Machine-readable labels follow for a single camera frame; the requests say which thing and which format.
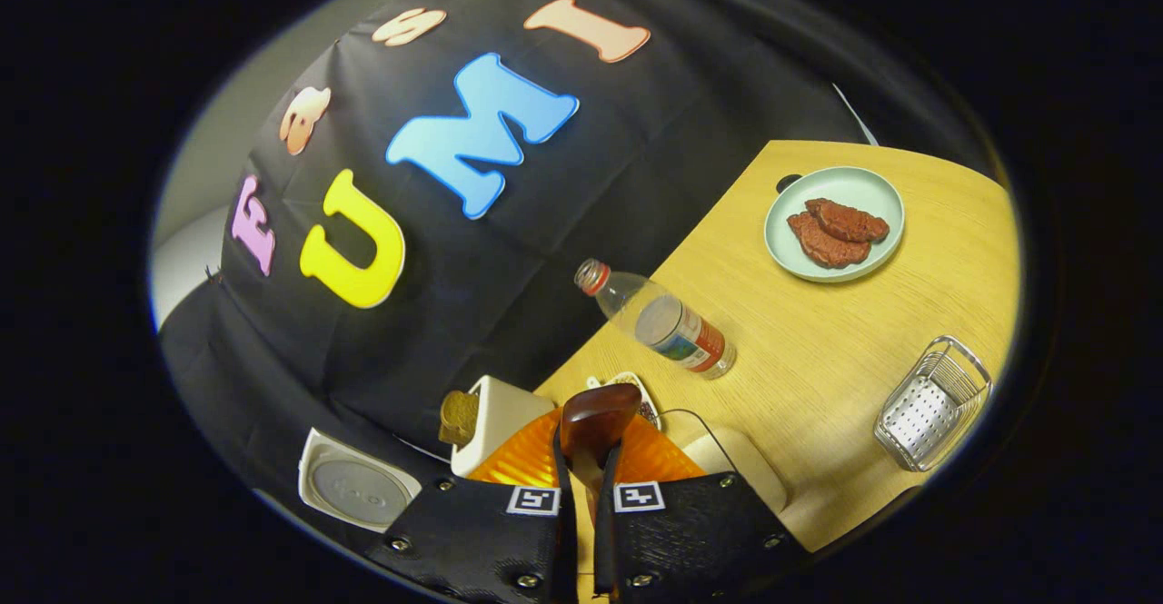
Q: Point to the black backdrop cloth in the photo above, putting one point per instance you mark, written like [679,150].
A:
[545,250]

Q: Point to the clear rice container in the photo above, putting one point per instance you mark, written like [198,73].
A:
[745,472]

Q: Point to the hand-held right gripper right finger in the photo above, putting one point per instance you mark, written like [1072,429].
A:
[605,531]

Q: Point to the white toaster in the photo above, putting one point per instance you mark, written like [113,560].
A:
[500,413]

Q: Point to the white divided grain dish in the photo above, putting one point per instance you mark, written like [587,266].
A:
[649,409]

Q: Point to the clear plastic water bottle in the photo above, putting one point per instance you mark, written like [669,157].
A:
[672,327]

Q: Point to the brown wooden spoon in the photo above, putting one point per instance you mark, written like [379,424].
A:
[595,418]

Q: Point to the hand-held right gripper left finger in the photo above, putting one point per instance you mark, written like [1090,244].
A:
[565,540]

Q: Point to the white rice cooker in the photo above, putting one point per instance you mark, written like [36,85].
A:
[354,490]

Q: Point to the pale green plate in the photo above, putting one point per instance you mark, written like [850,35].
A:
[863,191]

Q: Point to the brown bread slice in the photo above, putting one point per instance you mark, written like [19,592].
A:
[459,418]

